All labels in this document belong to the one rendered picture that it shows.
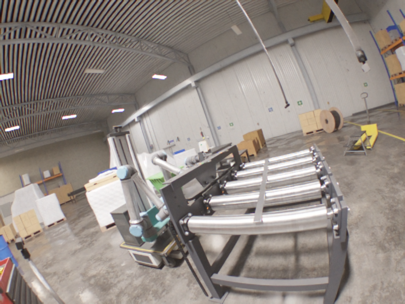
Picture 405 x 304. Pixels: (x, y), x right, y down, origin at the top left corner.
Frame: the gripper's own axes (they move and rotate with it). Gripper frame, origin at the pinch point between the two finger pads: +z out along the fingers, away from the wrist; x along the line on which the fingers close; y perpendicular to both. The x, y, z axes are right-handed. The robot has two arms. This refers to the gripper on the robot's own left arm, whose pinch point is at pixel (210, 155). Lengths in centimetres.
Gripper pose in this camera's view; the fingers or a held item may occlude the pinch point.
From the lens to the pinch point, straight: 174.2
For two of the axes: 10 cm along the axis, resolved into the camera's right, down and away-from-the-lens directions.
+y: -5.0, 2.4, -8.3
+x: -3.2, -9.4, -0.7
